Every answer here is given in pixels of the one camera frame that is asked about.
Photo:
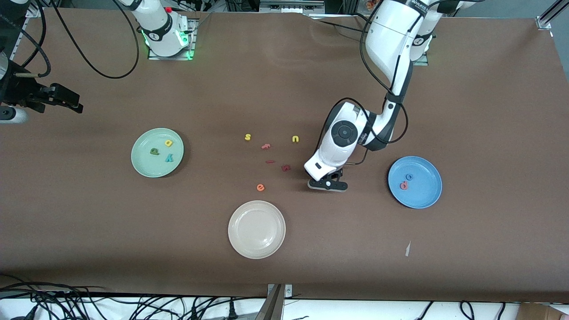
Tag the green plate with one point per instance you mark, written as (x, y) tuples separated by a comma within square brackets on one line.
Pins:
[(149, 166)]

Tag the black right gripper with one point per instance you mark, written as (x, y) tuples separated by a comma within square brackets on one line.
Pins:
[(27, 94)]

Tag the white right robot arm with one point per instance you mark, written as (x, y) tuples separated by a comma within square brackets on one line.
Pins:
[(160, 31)]

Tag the beige plate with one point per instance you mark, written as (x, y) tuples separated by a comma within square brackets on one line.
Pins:
[(257, 230)]

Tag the pink letter d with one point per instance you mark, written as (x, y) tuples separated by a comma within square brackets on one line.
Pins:
[(400, 186)]

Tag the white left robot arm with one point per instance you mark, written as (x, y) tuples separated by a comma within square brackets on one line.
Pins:
[(391, 35)]

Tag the teal letter y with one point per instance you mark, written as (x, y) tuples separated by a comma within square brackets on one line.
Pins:
[(169, 158)]

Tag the cardboard box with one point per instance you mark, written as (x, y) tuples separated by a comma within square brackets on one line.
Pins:
[(533, 313)]

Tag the blue plate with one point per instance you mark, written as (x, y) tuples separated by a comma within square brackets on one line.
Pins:
[(422, 195)]

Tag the grey background device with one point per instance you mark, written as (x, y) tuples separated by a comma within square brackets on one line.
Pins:
[(291, 6)]

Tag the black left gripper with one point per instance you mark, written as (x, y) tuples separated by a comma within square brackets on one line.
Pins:
[(334, 175)]

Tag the white paper scrap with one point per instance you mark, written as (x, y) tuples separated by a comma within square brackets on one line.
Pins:
[(407, 250)]

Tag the brown table cover mat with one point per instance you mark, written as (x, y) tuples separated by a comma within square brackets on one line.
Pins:
[(284, 89)]

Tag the small metal bracket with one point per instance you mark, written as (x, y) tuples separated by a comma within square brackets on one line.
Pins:
[(289, 291)]

